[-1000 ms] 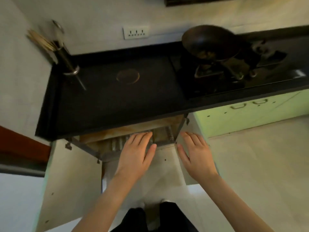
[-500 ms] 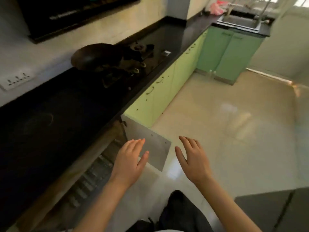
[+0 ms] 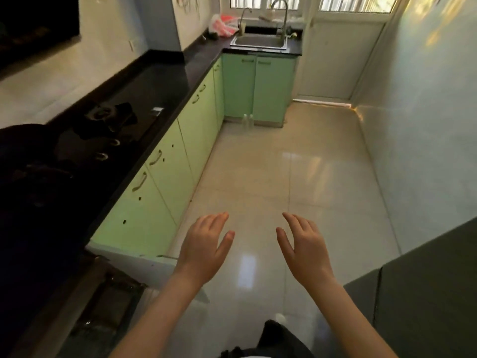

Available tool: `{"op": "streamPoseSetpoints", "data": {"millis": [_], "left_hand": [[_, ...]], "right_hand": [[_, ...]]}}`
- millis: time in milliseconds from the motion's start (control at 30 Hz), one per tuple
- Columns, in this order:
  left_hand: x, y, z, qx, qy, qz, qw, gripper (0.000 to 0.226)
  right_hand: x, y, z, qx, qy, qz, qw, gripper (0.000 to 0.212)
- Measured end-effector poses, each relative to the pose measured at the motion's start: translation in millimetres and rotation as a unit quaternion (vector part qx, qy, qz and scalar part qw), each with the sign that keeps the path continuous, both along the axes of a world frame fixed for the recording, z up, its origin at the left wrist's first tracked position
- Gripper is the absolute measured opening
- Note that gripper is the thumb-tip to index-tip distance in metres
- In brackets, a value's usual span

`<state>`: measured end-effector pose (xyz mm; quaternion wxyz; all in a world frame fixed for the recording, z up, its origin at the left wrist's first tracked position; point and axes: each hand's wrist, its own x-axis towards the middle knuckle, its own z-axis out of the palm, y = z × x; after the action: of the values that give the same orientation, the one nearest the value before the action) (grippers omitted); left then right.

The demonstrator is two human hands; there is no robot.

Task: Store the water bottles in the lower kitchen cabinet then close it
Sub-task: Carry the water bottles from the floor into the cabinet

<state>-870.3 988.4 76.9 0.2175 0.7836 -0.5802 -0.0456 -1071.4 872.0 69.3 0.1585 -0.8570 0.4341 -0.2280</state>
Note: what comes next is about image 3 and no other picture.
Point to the clear plastic water bottle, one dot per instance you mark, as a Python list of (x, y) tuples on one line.
[(245, 121), (251, 121)]

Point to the white wall socket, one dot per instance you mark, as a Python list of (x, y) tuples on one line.
[(131, 44)]

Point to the person's black trousers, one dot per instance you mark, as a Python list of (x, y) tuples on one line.
[(283, 343)]

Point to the person's right forearm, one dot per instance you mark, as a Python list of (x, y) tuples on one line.
[(350, 324)]

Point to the grey furniture unit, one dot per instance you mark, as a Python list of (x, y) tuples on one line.
[(428, 294)]

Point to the person's right shoe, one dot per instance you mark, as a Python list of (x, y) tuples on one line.
[(281, 318)]

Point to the person's left hand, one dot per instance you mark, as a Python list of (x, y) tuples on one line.
[(203, 257)]

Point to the black range hood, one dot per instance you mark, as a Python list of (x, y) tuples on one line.
[(33, 26)]

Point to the person's right hand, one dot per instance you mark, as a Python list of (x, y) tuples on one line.
[(309, 257)]

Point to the silver stove knob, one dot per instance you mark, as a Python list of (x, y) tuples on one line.
[(101, 156), (114, 142)]

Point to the round stove burner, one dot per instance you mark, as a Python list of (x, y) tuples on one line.
[(108, 119)]

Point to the black wok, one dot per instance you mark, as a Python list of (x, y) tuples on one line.
[(33, 156)]

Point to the person's left forearm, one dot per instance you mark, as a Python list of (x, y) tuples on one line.
[(156, 320)]

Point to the green base cupboard row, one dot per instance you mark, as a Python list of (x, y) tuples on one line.
[(167, 175)]

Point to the white balcony door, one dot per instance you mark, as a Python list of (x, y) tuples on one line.
[(335, 59)]

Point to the black gas stove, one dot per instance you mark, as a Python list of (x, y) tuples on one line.
[(141, 119)]

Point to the small metal tap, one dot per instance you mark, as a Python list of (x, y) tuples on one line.
[(242, 22)]

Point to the green edged cabinet door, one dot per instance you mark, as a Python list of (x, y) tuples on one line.
[(130, 264)]

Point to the small blue packet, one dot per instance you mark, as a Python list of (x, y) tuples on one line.
[(157, 110)]

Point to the metal sink faucet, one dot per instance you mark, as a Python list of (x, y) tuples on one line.
[(285, 14)]

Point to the door threshold strip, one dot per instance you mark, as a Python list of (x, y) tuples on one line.
[(324, 103)]

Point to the pink plastic bag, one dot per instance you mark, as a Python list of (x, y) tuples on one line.
[(223, 25)]

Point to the white barred window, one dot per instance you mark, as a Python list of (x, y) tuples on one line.
[(261, 1), (354, 2)]

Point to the green sink cabinet doors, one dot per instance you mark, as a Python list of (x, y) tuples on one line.
[(261, 89)]

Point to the stainless steel sink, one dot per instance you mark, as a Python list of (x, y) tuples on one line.
[(259, 41)]

